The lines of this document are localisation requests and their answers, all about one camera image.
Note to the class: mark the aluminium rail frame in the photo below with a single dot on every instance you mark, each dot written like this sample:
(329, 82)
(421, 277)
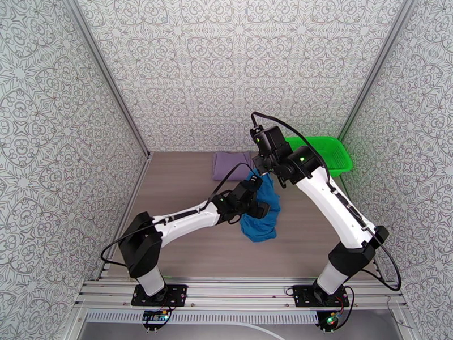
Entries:
(240, 291)

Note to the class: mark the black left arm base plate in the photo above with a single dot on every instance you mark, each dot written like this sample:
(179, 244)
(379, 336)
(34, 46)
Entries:
(177, 294)

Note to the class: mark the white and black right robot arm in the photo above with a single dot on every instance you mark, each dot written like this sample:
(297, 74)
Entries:
(329, 197)

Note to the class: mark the aluminium corner post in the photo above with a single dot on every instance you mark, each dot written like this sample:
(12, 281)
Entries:
(375, 66)
(106, 77)

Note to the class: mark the blue garment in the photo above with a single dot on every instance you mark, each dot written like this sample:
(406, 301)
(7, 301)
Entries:
(260, 229)

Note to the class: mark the green plastic basket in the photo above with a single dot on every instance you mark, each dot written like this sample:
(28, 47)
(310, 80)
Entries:
(336, 155)

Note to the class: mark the purple garment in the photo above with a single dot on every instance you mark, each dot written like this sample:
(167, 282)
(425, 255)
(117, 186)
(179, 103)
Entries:
(230, 165)

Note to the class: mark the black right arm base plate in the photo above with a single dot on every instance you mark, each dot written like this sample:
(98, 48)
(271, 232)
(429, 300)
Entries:
(302, 296)

